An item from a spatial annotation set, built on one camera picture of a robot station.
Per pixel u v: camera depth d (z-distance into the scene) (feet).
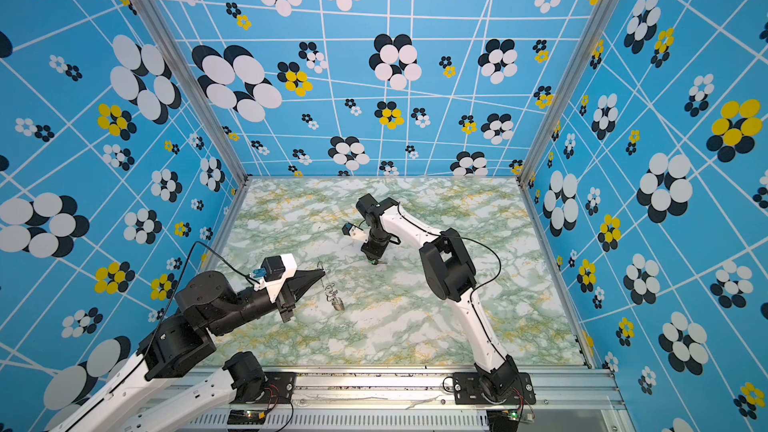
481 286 1.96
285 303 1.65
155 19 2.53
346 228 2.97
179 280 2.91
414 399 2.37
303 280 1.78
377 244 2.89
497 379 2.07
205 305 1.40
